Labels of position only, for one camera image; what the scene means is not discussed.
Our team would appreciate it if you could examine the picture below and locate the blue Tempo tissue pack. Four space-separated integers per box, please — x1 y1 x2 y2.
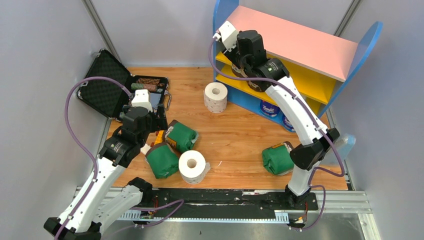
259 100 281 118

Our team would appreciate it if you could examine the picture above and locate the plain green roll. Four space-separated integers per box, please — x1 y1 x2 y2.
231 63 248 78

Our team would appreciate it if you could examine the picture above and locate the cream roll blue picture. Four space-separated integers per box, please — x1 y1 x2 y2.
247 80 270 93

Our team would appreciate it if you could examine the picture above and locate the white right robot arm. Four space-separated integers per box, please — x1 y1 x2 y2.
221 30 340 209

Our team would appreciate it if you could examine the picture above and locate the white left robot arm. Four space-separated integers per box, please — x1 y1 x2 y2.
43 106 168 240

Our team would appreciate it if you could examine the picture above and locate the blue shelf with coloured boards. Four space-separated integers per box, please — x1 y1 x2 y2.
212 0 383 116

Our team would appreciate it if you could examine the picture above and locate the green wrapped roll brown band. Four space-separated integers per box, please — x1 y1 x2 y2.
162 119 199 154

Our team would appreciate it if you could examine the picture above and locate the blue playing card deck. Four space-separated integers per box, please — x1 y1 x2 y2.
149 92 162 109

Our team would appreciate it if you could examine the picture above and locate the white toy brick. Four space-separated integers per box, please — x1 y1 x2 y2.
140 143 151 155

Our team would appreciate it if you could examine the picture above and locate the plain white paper towel roll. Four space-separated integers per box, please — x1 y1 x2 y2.
203 82 228 114

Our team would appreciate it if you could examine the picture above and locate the white paper towel roll front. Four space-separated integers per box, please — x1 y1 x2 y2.
178 150 211 185

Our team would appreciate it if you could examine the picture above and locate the black poker chip case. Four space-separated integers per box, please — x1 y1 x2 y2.
76 49 172 120

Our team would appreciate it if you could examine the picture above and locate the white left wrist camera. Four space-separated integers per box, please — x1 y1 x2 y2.
130 89 153 112

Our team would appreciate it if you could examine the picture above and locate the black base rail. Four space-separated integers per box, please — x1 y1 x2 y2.
136 188 319 220

